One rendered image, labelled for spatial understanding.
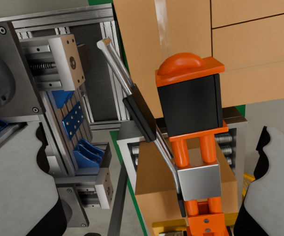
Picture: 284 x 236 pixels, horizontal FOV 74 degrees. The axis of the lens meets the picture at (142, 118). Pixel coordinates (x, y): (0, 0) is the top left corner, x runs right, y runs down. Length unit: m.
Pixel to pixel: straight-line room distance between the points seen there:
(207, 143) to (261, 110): 1.62
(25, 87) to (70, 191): 0.37
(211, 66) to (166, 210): 0.75
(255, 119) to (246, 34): 1.02
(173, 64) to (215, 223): 0.29
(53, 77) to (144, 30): 0.50
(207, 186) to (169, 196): 0.52
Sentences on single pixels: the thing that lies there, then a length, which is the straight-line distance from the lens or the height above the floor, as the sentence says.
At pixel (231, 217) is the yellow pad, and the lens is 0.64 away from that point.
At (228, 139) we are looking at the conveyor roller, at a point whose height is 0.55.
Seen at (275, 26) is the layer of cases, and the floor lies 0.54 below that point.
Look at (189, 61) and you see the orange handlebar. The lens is 0.22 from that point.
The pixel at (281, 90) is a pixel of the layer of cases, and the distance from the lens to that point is 1.18.
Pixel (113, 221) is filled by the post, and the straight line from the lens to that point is 1.43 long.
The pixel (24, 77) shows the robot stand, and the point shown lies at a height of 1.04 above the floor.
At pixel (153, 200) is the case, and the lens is 0.85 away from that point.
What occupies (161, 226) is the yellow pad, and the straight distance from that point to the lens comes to 0.64.
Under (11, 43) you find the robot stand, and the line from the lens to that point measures 0.53.
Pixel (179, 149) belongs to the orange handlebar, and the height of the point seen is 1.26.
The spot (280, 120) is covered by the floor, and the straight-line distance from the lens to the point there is 2.01.
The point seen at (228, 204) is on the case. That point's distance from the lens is 0.91.
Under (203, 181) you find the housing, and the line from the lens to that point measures 0.32.
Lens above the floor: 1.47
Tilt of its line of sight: 61 degrees down
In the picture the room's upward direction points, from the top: 175 degrees counter-clockwise
